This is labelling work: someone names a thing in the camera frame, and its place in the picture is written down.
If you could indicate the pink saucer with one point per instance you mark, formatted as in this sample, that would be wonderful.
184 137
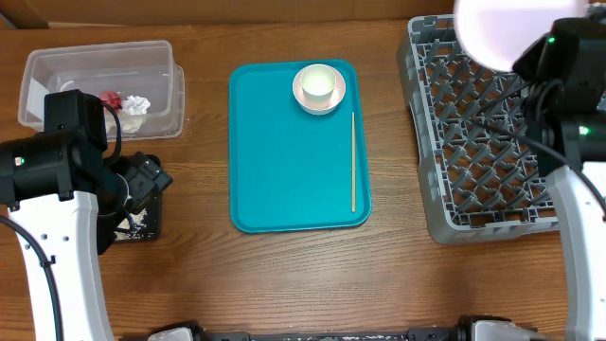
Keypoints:
337 95

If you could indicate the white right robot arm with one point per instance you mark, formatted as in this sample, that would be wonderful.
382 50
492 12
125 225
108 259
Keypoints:
566 130

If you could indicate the grey dishwasher rack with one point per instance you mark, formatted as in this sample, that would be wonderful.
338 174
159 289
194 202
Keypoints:
479 179

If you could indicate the teal serving tray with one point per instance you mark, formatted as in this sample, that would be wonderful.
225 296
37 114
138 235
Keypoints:
290 170

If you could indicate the white cup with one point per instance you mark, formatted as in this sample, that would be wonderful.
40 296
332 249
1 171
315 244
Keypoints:
318 82

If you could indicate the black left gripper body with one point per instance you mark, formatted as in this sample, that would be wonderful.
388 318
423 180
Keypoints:
144 182

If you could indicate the clear plastic bin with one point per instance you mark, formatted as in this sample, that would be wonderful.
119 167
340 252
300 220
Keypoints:
146 69

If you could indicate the black food waste tray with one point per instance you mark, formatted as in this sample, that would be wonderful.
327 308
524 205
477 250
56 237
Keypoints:
141 227

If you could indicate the large white plate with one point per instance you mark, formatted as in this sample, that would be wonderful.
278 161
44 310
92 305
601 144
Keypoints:
495 33

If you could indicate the white tissue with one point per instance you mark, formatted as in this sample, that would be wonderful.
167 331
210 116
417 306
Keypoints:
133 113

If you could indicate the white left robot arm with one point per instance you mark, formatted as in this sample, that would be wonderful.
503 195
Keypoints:
66 198

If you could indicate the wooden chopstick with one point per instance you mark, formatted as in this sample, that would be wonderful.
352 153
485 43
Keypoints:
353 163

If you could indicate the red snack wrapper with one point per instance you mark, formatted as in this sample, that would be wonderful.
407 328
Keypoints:
113 99

